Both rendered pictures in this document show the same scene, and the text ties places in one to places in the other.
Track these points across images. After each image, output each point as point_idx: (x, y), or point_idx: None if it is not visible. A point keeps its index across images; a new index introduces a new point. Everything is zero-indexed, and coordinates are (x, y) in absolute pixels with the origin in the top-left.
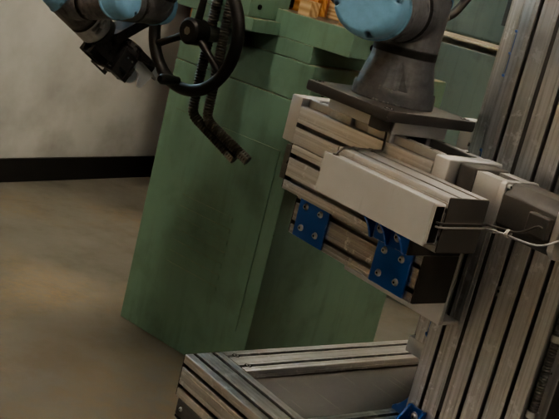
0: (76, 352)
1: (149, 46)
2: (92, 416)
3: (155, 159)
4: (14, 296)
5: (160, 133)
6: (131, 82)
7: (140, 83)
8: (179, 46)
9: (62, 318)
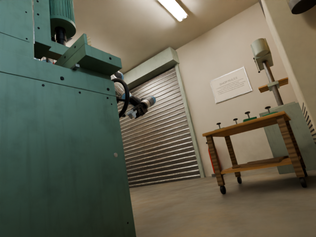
0: (151, 224)
1: (129, 101)
2: (138, 216)
3: (122, 146)
4: (197, 229)
5: (121, 132)
6: (134, 117)
7: (130, 117)
8: (114, 91)
9: (165, 231)
